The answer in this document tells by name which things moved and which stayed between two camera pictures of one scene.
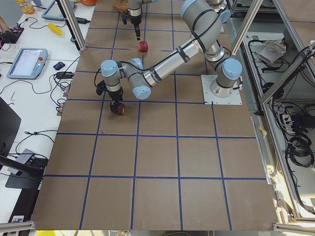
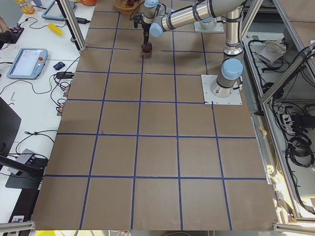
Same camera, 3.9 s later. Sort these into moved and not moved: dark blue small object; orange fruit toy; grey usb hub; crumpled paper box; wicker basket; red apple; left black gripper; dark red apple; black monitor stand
Moved: left black gripper; dark red apple; red apple
Not moved: orange fruit toy; wicker basket; black monitor stand; dark blue small object; grey usb hub; crumpled paper box
